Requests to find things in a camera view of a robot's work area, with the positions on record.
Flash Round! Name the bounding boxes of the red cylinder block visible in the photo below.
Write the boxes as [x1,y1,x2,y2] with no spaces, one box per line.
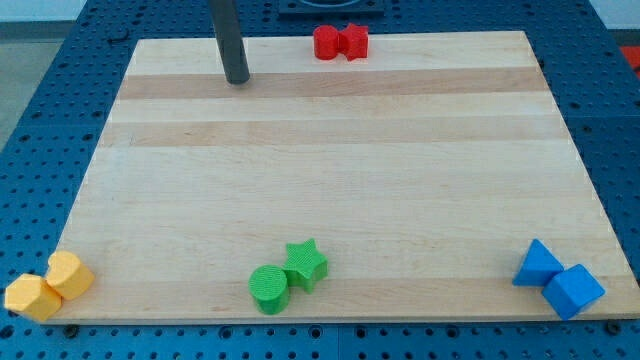
[313,25,339,60]

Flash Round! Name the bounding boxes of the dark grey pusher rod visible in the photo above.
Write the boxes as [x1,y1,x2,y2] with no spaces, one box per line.
[208,0,250,85]

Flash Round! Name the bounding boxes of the green cylinder block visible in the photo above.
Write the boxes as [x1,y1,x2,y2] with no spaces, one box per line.
[248,265,290,315]

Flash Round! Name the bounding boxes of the yellow hexagon block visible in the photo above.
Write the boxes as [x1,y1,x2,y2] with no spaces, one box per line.
[4,274,62,323]

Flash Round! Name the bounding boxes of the blue cube block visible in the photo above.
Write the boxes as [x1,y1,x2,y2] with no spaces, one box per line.
[542,264,606,320]

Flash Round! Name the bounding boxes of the green star block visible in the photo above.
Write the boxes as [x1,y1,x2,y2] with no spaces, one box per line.
[282,238,328,294]

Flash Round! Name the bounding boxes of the wooden board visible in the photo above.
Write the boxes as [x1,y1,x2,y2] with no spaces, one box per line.
[53,31,639,325]

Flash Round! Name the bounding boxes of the red star block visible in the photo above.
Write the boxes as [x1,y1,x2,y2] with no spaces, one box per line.
[339,23,369,61]

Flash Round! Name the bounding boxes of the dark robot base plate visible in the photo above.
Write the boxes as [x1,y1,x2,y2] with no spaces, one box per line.
[277,0,385,16]

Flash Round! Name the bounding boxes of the blue triangle block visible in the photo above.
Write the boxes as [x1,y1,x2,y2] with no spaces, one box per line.
[512,238,564,287]

